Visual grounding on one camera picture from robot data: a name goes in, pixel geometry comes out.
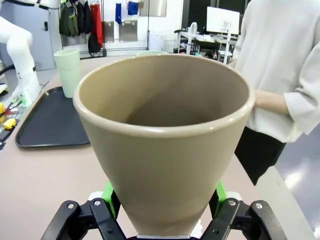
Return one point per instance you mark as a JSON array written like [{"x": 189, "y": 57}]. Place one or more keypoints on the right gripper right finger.
[{"x": 232, "y": 215}]

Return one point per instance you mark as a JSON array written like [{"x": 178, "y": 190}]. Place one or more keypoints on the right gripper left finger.
[{"x": 100, "y": 215}]

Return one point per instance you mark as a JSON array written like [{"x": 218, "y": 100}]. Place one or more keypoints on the white lace paper coaster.
[{"x": 198, "y": 226}]

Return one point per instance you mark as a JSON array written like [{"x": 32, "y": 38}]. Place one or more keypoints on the brown plastic cup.
[{"x": 162, "y": 160}]

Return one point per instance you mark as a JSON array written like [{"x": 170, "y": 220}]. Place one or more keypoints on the light green plastic cup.
[
  {"x": 150, "y": 52},
  {"x": 67, "y": 75}
]

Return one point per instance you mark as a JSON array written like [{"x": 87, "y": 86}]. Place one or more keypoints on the person's left forearm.
[{"x": 271, "y": 101}]

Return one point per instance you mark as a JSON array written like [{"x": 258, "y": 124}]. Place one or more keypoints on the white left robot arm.
[{"x": 22, "y": 62}]

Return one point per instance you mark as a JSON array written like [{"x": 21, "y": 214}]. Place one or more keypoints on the black plastic tray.
[{"x": 52, "y": 125}]

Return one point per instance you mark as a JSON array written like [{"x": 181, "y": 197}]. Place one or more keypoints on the person in beige shirt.
[{"x": 282, "y": 62}]

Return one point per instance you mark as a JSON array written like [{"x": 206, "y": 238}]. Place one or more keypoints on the black clothes rack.
[{"x": 105, "y": 47}]

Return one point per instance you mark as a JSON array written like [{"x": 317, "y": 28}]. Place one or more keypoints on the black backpack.
[{"x": 93, "y": 45}]

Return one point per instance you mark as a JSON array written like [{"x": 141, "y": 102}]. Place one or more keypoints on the white standing fan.
[{"x": 193, "y": 37}]

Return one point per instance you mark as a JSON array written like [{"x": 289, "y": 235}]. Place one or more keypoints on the white air purifier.
[{"x": 156, "y": 41}]

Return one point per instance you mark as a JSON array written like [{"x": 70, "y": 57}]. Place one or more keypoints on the grey metal plate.
[
  {"x": 109, "y": 31},
  {"x": 128, "y": 31}
]

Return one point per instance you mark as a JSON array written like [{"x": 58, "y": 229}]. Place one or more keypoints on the grey door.
[{"x": 47, "y": 37}]

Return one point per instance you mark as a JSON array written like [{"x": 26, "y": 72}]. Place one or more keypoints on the red jacket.
[{"x": 97, "y": 22}]

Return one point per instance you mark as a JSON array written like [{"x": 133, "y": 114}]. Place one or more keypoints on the white computer monitor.
[{"x": 222, "y": 21}]

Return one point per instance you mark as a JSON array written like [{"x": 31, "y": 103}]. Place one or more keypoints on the olive green jacket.
[{"x": 68, "y": 22}]

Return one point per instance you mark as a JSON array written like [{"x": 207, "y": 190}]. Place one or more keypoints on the blue hanging garment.
[{"x": 119, "y": 12}]

